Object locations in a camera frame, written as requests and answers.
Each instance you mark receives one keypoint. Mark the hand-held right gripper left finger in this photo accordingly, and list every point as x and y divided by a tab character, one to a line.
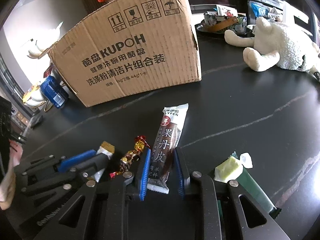
143	175

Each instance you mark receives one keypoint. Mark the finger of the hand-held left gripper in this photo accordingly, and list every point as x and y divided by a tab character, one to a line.
97	163
77	158

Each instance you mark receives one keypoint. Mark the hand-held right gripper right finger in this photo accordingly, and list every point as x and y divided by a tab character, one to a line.
178	175

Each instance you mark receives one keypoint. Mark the white gold snack packet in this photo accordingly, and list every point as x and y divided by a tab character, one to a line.
106	150

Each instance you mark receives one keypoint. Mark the brown fruit leather bar packet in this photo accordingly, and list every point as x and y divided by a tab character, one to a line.
166	142

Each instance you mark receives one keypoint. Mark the brown cardboard box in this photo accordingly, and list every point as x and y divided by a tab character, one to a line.
125	55

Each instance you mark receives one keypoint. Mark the person's left hand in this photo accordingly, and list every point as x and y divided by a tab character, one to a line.
7	187

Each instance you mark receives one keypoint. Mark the red gold twisted candy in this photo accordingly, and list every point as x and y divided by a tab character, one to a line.
130	156

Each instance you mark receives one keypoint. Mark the pale green wrapped candy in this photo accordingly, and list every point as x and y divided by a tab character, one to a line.
228	168

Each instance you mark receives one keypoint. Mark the blue soda can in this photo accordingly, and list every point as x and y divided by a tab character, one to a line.
55	92

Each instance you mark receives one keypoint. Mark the dark green long packet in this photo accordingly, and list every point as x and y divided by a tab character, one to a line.
255	192

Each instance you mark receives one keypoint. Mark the yellow snack bag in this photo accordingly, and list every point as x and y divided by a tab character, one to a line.
28	92

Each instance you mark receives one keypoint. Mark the small white lotus bowl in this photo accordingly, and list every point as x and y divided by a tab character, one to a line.
36	50

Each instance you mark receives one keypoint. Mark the black round tray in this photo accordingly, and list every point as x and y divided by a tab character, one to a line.
200	28

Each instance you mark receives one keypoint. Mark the white plush sheep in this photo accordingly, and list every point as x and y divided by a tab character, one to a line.
282	45

